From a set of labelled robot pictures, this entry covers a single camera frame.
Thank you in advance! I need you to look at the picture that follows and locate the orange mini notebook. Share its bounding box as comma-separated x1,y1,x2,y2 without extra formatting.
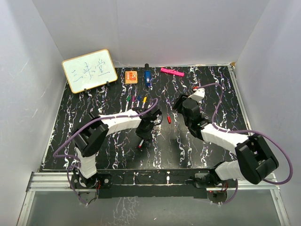
125,71,138,84

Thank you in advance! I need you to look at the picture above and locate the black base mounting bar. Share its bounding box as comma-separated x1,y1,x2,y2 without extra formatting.
70,169,236,199

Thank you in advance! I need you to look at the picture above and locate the pink plastic clip bar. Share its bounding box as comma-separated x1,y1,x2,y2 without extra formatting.
160,67,184,77

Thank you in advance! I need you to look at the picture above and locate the small whiteboard with wooden frame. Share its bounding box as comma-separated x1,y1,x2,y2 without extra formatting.
62,49,118,94

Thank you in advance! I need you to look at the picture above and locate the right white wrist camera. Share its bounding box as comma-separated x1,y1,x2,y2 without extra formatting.
188,88,205,103

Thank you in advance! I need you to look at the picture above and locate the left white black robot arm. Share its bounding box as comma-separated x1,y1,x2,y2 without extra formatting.
73,106,162,188

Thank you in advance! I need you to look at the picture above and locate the aluminium frame rail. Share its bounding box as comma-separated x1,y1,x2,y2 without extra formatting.
17,172,290,226

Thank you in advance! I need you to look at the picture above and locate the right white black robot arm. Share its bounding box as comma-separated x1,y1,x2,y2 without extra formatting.
173,94,279,187

